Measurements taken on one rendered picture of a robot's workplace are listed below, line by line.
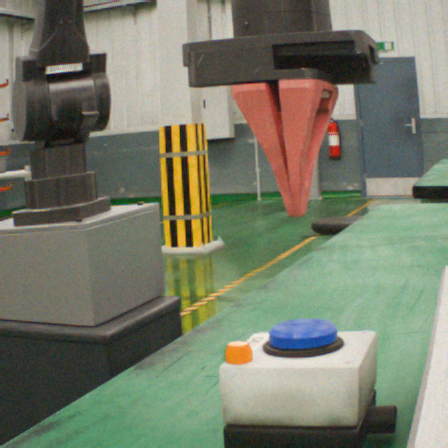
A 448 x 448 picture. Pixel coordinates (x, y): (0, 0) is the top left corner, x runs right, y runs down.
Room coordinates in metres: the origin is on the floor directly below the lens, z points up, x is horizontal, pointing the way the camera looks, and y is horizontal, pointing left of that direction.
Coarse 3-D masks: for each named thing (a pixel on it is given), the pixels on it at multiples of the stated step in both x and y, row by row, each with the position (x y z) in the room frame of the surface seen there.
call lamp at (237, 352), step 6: (234, 342) 0.43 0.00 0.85; (240, 342) 0.43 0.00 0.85; (246, 342) 0.43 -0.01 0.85; (228, 348) 0.42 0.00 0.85; (234, 348) 0.42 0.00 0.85; (240, 348) 0.42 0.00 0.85; (246, 348) 0.42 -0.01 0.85; (228, 354) 0.42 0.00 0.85; (234, 354) 0.42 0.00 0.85; (240, 354) 0.42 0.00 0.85; (246, 354) 0.42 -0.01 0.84; (252, 354) 0.43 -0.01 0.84; (228, 360) 0.42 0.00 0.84; (234, 360) 0.42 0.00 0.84; (240, 360) 0.42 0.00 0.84; (246, 360) 0.42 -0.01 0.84; (252, 360) 0.43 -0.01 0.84
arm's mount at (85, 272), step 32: (0, 224) 0.89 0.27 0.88; (64, 224) 0.80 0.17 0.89; (96, 224) 0.81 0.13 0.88; (128, 224) 0.88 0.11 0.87; (0, 256) 0.83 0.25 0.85; (32, 256) 0.81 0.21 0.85; (64, 256) 0.80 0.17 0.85; (96, 256) 0.80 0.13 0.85; (128, 256) 0.87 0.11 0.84; (160, 256) 0.96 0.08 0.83; (0, 288) 0.83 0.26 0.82; (32, 288) 0.81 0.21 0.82; (64, 288) 0.80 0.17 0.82; (96, 288) 0.80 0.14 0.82; (128, 288) 0.87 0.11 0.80; (160, 288) 0.95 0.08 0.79; (32, 320) 0.81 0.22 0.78; (64, 320) 0.80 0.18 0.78; (96, 320) 0.79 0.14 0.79
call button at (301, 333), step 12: (288, 324) 0.45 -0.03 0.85; (300, 324) 0.45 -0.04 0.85; (312, 324) 0.45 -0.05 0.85; (324, 324) 0.44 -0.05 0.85; (276, 336) 0.44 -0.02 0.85; (288, 336) 0.43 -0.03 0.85; (300, 336) 0.43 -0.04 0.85; (312, 336) 0.43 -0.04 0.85; (324, 336) 0.43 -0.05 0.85; (336, 336) 0.44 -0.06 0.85; (288, 348) 0.43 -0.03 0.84; (300, 348) 0.43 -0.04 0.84
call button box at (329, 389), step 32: (256, 352) 0.44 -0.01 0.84; (288, 352) 0.43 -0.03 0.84; (320, 352) 0.42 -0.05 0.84; (352, 352) 0.43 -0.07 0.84; (224, 384) 0.42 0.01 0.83; (256, 384) 0.41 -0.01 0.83; (288, 384) 0.41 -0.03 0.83; (320, 384) 0.40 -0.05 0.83; (352, 384) 0.40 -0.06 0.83; (224, 416) 0.42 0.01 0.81; (256, 416) 0.41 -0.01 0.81; (288, 416) 0.41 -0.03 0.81; (320, 416) 0.40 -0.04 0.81; (352, 416) 0.40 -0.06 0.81; (384, 416) 0.42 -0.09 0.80
